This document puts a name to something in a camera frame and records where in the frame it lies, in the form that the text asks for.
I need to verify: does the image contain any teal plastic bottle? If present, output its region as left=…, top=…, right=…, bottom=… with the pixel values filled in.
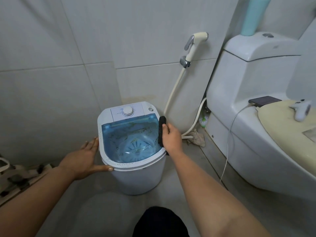
left=240, top=0, right=272, bottom=37

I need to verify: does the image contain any green white toilet brush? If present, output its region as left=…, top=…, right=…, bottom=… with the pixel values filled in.
left=199, top=108, right=211, bottom=129

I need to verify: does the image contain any person's right hand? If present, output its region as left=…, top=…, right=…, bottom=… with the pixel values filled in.
left=162, top=122, right=184, bottom=156

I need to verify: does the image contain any white charging cable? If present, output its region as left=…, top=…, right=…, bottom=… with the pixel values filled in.
left=219, top=103, right=255, bottom=182

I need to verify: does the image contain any cream bidet sprayer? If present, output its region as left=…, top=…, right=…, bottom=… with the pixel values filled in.
left=184, top=32, right=209, bottom=62

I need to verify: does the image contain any white water supply hose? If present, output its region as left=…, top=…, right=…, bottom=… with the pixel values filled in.
left=181, top=97, right=208, bottom=139

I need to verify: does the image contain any person's right forearm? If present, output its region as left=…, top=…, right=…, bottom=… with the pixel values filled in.
left=170, top=149, right=272, bottom=237

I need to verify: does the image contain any white handheld controller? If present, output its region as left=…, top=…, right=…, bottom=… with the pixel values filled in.
left=289, top=100, right=312, bottom=123

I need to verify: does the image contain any dark smartphone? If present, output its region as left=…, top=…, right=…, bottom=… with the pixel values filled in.
left=248, top=96, right=282, bottom=107

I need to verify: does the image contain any white toilet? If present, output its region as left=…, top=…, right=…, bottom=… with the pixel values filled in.
left=206, top=32, right=316, bottom=193

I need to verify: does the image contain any black scrubbing sponge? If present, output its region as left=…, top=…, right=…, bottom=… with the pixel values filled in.
left=158, top=116, right=170, bottom=156

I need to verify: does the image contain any person's left hand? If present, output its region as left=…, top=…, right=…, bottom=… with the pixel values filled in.
left=59, top=137, right=114, bottom=181

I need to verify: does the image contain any cream toilet seat lid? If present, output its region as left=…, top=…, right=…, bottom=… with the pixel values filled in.
left=256, top=100, right=316, bottom=169

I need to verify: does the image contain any cream sprayer hose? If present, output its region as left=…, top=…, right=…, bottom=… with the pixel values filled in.
left=163, top=66, right=188, bottom=117

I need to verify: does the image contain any beige floor rag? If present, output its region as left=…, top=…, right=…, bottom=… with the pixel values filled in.
left=186, top=129, right=206, bottom=148

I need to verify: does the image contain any beige black strapped bag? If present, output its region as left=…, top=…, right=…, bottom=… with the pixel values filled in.
left=0, top=155, right=55, bottom=208

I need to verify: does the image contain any chrome sprayer holder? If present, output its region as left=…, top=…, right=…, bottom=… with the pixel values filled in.
left=179, top=56, right=191, bottom=69

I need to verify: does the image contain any person's left forearm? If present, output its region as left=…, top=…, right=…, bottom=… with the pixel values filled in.
left=0, top=166, right=76, bottom=237

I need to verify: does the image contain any person's black trousers knee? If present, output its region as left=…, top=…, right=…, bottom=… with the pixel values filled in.
left=132, top=206, right=190, bottom=237

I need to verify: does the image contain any white mini washing machine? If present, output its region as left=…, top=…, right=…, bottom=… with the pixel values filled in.
left=97, top=101, right=167, bottom=196

